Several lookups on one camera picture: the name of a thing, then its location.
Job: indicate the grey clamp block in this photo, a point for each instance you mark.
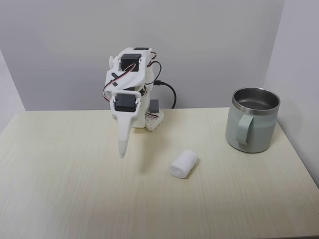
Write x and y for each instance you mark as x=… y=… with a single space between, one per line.
x=154 y=105

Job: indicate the pale green steel mug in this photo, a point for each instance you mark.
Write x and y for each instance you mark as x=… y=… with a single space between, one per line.
x=259 y=129

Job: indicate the white gauze dressing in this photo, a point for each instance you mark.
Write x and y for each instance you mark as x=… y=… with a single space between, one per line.
x=184 y=164

